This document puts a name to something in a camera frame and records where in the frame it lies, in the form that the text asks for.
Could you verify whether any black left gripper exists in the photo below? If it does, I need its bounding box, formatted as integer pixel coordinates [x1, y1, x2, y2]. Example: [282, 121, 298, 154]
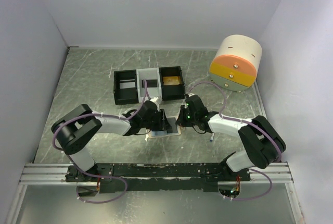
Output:
[142, 109, 173, 132]

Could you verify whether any beige leather card holder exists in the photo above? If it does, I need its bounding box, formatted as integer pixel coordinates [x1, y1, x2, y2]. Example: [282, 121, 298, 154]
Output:
[148, 117, 181, 139]

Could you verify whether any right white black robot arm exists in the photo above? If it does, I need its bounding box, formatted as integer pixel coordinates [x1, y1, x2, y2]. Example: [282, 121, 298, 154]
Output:
[176, 94, 286, 181]

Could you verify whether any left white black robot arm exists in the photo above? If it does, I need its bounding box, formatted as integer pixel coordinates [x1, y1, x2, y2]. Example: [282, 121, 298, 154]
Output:
[51, 100, 172, 182]

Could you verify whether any gold card in bin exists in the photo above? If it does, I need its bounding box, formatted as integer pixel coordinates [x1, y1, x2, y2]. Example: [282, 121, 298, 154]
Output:
[162, 76, 182, 86]

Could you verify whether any black card in bin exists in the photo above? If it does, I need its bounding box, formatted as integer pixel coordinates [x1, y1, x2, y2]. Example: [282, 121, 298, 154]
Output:
[142, 79, 159, 88]

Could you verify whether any white card in bin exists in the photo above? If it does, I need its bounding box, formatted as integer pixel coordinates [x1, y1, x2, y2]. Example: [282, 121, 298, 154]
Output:
[119, 81, 136, 89]

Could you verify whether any black right tray bin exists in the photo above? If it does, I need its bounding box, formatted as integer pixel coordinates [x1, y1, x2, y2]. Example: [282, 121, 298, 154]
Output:
[159, 66, 185, 101]

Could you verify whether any black tray bin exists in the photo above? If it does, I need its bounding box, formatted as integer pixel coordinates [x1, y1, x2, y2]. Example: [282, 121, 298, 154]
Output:
[159, 66, 185, 101]
[113, 70, 138, 105]

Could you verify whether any white middle tray bin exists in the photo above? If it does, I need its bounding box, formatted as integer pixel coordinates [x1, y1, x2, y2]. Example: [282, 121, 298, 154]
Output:
[136, 68, 162, 103]

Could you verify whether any black left tray bin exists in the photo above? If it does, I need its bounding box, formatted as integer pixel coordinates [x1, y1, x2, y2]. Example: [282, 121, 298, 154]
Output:
[113, 70, 138, 105]

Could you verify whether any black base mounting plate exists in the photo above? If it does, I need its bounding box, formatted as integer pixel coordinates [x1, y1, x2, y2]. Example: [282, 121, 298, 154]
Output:
[65, 162, 250, 193]

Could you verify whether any cream round drawer cabinet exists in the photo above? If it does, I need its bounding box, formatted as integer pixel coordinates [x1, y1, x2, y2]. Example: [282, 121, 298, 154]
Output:
[209, 34, 263, 91]

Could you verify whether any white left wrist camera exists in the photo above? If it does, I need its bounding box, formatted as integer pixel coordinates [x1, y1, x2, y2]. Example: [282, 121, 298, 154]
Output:
[150, 96, 162, 105]

